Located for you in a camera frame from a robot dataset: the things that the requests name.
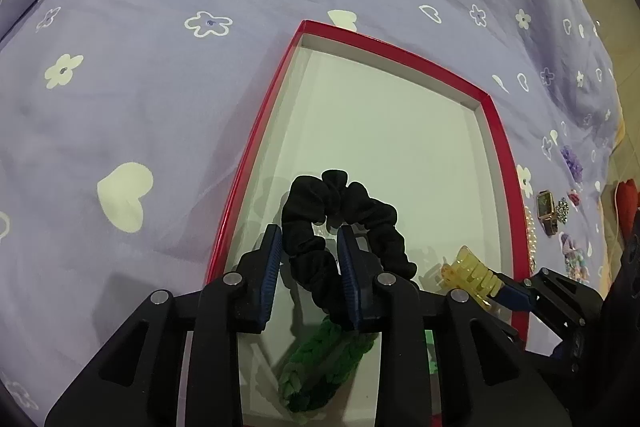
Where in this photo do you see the green knitted headband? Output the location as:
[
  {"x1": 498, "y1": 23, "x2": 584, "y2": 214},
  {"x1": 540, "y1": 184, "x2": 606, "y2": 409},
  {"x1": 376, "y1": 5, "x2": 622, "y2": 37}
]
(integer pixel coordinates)
[{"x1": 274, "y1": 314, "x2": 439, "y2": 414}]

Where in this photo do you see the red plush object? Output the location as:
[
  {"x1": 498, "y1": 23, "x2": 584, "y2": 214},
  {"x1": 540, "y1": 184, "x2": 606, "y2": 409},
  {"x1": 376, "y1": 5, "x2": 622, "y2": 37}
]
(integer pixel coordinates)
[{"x1": 614, "y1": 178, "x2": 640, "y2": 239}]

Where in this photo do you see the white pearl necklace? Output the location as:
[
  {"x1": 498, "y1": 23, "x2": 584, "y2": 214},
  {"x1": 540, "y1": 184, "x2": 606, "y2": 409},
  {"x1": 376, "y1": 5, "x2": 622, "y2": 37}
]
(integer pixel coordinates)
[{"x1": 525, "y1": 204, "x2": 539, "y2": 279}]

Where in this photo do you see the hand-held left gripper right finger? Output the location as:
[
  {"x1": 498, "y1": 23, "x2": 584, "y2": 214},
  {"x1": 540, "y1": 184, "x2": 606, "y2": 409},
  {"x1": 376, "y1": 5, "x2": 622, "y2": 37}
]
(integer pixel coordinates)
[{"x1": 336, "y1": 227, "x2": 574, "y2": 427}]

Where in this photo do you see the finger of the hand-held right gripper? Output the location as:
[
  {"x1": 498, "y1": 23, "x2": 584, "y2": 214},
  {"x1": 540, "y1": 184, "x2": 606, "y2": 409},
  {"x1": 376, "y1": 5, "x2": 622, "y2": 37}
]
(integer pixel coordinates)
[
  {"x1": 482, "y1": 304, "x2": 529, "y2": 353},
  {"x1": 492, "y1": 267, "x2": 603, "y2": 334}
]

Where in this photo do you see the gold watch with green face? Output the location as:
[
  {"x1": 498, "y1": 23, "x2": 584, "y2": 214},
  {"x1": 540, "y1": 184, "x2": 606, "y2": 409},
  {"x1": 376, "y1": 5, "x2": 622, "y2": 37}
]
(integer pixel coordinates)
[{"x1": 536, "y1": 189, "x2": 560, "y2": 239}]

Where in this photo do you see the black scrunchie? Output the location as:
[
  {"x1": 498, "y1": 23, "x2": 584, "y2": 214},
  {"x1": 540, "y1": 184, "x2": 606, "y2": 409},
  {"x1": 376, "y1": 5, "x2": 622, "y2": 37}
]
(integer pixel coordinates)
[{"x1": 281, "y1": 169, "x2": 418, "y2": 326}]

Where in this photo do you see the purple flower hair clip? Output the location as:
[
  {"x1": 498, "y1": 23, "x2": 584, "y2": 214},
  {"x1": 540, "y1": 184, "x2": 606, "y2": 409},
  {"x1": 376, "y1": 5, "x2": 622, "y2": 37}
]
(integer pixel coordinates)
[{"x1": 560, "y1": 146, "x2": 585, "y2": 178}]

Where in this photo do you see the pastel bead hair accessory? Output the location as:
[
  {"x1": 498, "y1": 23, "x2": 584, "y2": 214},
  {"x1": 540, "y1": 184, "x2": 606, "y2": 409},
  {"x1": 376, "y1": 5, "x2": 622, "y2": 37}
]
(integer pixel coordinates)
[{"x1": 559, "y1": 232, "x2": 591, "y2": 284}]

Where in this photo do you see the red box with white inside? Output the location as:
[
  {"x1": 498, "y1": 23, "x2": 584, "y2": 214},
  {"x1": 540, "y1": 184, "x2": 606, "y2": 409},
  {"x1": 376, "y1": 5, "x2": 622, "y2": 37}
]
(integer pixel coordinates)
[{"x1": 202, "y1": 20, "x2": 532, "y2": 427}]

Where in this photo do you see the purple flower print bedsheet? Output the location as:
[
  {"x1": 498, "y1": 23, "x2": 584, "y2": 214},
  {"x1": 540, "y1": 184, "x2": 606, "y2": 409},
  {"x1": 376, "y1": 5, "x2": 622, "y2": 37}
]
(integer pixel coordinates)
[{"x1": 0, "y1": 0, "x2": 627, "y2": 427}]

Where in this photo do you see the yellow hair claw clip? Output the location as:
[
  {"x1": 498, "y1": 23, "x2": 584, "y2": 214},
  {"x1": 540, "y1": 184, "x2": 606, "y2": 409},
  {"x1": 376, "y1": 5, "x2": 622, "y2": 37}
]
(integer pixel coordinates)
[{"x1": 434, "y1": 245, "x2": 504, "y2": 311}]

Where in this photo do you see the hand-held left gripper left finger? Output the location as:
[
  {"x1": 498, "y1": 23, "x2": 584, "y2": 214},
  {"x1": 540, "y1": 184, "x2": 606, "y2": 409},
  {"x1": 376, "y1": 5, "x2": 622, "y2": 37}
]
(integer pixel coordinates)
[{"x1": 44, "y1": 223, "x2": 285, "y2": 427}]

